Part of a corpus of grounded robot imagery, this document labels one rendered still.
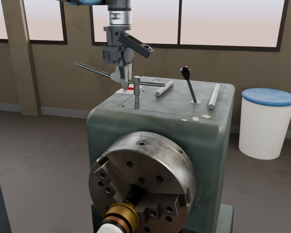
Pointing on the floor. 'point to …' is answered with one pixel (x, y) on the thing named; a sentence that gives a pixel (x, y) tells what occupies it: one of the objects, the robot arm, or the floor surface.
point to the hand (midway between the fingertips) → (127, 87)
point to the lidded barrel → (264, 121)
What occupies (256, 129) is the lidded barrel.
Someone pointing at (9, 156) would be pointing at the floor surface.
